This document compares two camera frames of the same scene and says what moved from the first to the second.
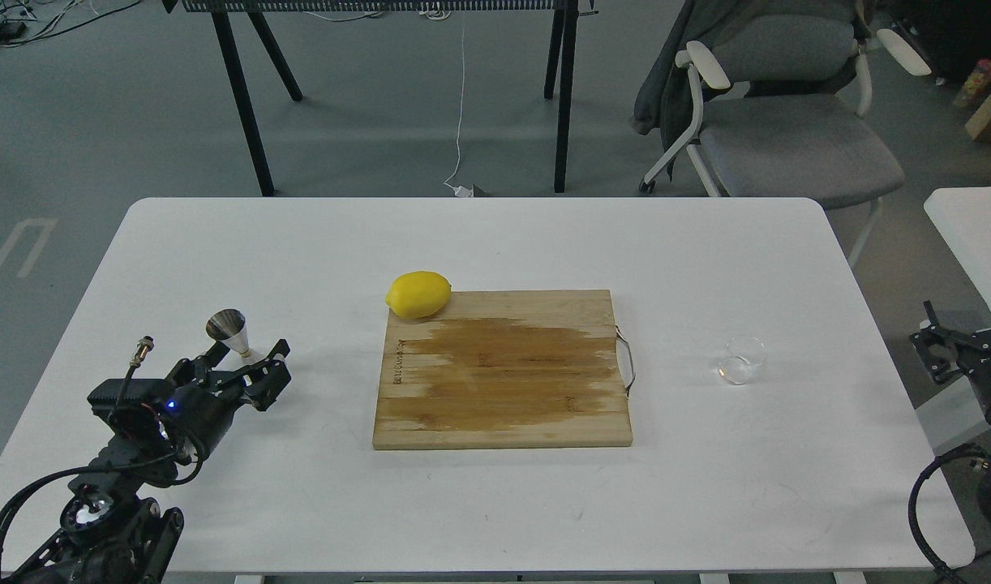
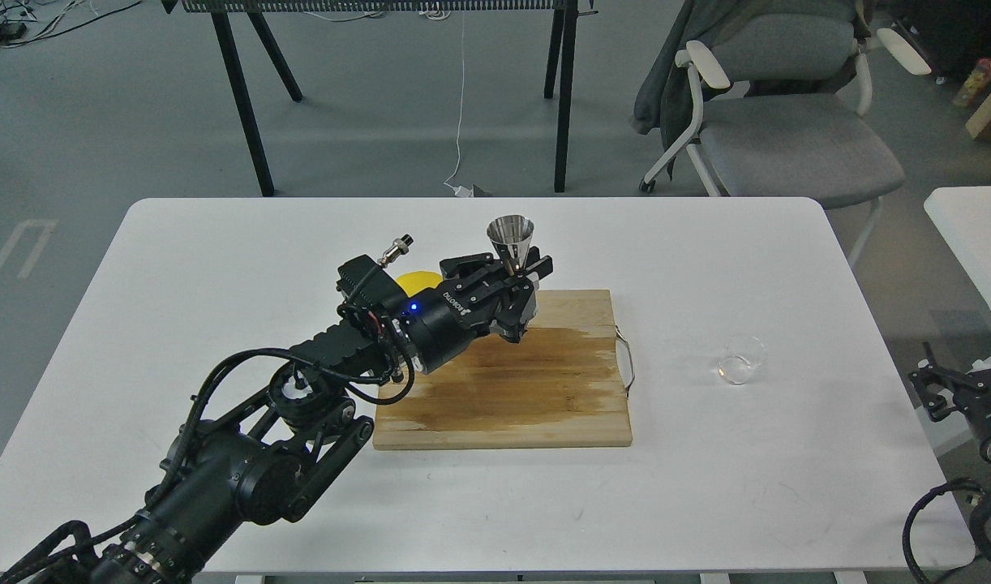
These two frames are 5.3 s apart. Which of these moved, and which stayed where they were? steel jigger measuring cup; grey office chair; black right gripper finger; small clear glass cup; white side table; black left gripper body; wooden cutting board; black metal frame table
Moved: steel jigger measuring cup; black right gripper finger; black left gripper body
Stayed: black metal frame table; small clear glass cup; grey office chair; wooden cutting board; white side table
